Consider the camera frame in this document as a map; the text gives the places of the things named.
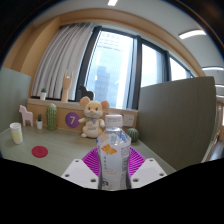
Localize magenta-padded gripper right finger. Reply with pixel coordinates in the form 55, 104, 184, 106
128, 146, 168, 190

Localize wooden hand model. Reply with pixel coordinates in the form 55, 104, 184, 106
60, 69, 74, 103

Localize small plant in white pot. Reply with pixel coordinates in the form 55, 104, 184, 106
39, 87, 48, 101
35, 113, 44, 130

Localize round purple number sign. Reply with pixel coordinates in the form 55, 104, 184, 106
64, 111, 81, 129

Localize beige plush mouse toy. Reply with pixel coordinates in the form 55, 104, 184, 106
78, 96, 110, 139

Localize grey-green desk partition panel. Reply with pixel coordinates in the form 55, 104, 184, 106
134, 75, 218, 172
0, 67, 33, 134

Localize clear plastic water bottle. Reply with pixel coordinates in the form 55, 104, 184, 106
95, 114, 133, 192

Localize round green cactus ornament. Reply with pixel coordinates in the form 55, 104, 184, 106
125, 127, 140, 143

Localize white wall socket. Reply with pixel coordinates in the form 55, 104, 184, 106
123, 113, 135, 127

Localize white plastic cup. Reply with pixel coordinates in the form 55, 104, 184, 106
9, 122, 24, 145

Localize tall green cactus ornament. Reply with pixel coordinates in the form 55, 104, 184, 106
45, 102, 58, 132

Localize group of ceiling lights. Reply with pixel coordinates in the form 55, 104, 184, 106
107, 0, 224, 89

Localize dark-framed window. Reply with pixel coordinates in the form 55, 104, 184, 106
74, 25, 196, 111

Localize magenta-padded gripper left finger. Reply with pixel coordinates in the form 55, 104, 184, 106
60, 148, 101, 190

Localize light grey curtain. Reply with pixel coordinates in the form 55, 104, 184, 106
30, 22, 96, 100

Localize pink horse figurine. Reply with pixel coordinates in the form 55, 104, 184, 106
18, 104, 34, 128

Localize flat round red coaster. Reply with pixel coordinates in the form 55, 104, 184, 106
31, 145, 49, 159

